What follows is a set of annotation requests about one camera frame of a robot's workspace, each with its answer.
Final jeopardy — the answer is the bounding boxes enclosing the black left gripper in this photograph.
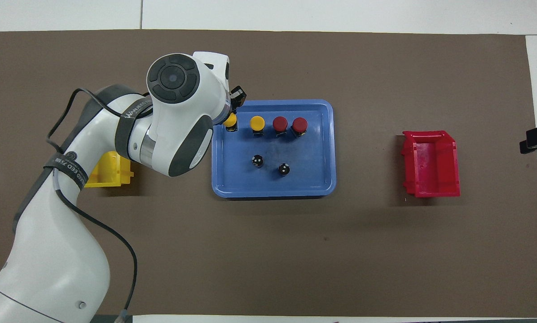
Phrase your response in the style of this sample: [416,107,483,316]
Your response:
[227,85,247,115]

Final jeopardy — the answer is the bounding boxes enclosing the blue plastic tray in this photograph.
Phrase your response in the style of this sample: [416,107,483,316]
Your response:
[211,99,337,198]

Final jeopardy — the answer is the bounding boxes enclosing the red plastic bin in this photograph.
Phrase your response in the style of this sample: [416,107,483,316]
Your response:
[401,131,461,198]

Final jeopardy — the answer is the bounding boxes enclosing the yellow plastic bin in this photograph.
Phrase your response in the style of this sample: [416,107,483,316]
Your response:
[84,151,134,188]

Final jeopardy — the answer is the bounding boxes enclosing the brown table mat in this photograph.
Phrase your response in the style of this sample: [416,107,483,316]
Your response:
[0,29,537,317]

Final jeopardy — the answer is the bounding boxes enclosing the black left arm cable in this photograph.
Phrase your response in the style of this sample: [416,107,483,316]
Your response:
[46,87,139,323]

